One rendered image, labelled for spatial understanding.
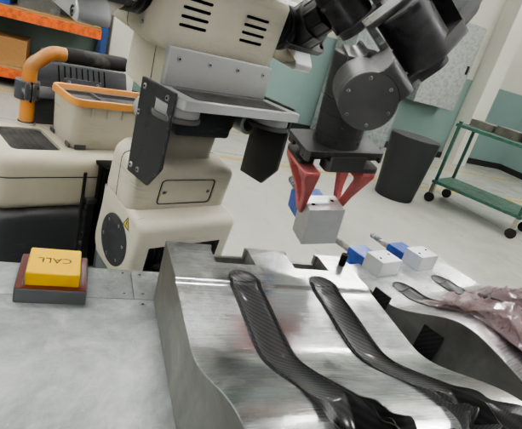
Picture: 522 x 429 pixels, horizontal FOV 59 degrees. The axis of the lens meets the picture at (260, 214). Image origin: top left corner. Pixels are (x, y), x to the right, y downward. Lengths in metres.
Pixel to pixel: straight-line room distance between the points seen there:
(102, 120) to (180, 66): 0.38
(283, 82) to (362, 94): 5.97
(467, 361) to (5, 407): 0.51
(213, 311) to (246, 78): 0.49
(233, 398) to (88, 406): 0.19
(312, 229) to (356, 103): 0.20
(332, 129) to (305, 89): 6.04
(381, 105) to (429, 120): 7.49
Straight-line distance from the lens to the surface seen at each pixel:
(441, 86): 7.49
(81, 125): 1.10
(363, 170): 0.57
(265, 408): 0.34
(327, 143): 0.55
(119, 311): 0.61
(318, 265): 0.67
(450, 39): 0.55
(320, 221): 0.59
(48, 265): 0.62
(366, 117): 0.46
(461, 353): 0.66
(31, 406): 0.50
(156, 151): 0.74
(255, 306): 0.53
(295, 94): 6.53
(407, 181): 4.61
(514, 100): 9.10
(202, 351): 0.44
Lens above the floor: 1.16
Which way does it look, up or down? 21 degrees down
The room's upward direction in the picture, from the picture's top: 16 degrees clockwise
